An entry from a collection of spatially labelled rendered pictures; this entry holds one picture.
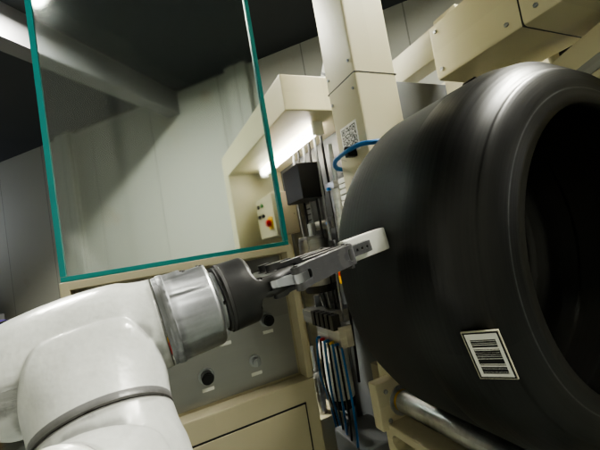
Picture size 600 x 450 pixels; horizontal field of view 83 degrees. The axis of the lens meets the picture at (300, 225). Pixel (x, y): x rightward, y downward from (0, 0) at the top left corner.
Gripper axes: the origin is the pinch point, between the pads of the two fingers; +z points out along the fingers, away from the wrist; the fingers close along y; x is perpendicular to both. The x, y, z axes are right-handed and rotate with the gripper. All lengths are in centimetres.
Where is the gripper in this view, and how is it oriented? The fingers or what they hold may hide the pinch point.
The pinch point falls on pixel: (363, 245)
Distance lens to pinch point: 46.3
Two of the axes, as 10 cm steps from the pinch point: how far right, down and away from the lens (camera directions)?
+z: 8.6, -2.7, 4.3
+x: 2.9, 9.6, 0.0
